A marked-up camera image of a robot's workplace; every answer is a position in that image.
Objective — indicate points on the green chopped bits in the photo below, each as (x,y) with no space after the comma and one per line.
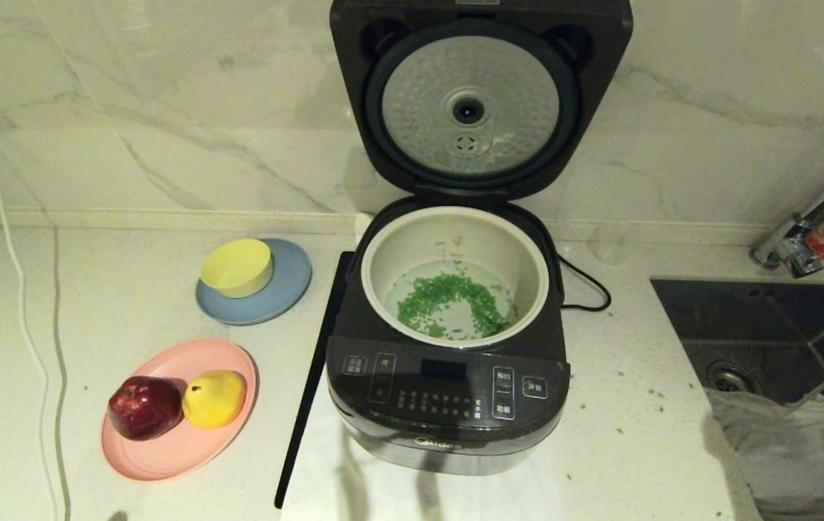
(448,293)

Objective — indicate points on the dark steel sink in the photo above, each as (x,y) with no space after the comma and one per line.
(744,318)

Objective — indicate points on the black rice cooker body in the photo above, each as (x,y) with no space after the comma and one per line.
(448,427)

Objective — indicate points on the yellow pear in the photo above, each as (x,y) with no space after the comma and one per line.
(215,400)

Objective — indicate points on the blue plate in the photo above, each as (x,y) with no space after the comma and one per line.
(285,293)

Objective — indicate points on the red apple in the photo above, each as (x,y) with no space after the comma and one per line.
(145,407)

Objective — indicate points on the yellow bowl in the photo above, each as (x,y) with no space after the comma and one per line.
(238,268)

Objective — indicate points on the white inner pot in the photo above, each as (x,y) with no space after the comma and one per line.
(455,239)

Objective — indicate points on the black rice cooker lid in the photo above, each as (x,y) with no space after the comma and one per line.
(469,43)

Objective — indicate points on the pink plate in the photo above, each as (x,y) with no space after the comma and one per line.
(180,456)

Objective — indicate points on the chrome faucet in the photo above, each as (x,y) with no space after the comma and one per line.
(791,250)

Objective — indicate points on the grey rag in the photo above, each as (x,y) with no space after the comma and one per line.
(795,456)

